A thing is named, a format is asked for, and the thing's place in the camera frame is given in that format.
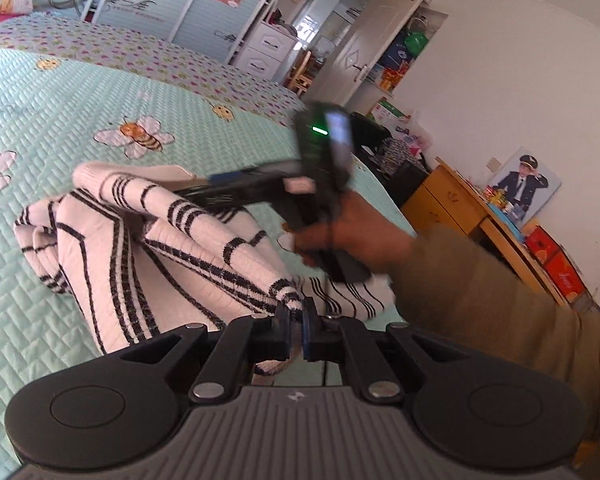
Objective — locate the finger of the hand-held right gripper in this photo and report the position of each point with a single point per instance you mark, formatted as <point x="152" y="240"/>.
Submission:
<point x="230" y="199"/>
<point x="230" y="177"/>

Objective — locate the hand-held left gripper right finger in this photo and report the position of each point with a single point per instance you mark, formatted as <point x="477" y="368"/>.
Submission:
<point x="310" y="325"/>

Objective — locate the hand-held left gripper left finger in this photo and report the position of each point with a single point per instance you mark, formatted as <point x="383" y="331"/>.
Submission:
<point x="283" y="325"/>

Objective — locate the striped white knit sweater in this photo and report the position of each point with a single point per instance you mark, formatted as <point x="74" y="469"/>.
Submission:
<point x="120" y="260"/>

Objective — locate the person's right forearm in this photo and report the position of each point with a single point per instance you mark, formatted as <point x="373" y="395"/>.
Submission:
<point x="480" y="300"/>

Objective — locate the person's right hand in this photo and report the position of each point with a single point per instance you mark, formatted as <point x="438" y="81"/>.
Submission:
<point x="370" y="232"/>

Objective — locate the black bag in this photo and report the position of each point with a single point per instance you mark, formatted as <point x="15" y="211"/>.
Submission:
<point x="400" y="170"/>

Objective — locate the green and white box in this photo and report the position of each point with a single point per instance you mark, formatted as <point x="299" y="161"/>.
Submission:
<point x="387" y="110"/>

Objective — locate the wooden chair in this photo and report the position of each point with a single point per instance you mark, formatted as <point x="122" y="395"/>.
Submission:
<point x="300" y="72"/>

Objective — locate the white panel door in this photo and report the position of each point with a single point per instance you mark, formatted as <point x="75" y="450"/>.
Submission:
<point x="360" y="45"/>

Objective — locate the white drawer cabinet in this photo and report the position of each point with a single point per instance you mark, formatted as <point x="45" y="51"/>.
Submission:
<point x="265" y="50"/>

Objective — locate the wooden desk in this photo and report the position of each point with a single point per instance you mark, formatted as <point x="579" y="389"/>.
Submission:
<point x="450" y="195"/>

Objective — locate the green shopping bag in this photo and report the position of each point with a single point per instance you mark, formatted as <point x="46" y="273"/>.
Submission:
<point x="416" y="42"/>

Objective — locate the pale blue sliding wardrobe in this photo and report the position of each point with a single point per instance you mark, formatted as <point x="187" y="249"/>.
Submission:
<point x="190" y="15"/>

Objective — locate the green quilted bee bedspread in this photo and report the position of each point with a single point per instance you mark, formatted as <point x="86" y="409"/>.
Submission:
<point x="55" y="110"/>

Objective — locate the uniformed child portrait picture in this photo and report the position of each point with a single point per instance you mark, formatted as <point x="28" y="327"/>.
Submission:
<point x="522" y="185"/>

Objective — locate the orange carton box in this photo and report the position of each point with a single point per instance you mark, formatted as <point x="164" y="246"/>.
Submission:
<point x="555" y="265"/>

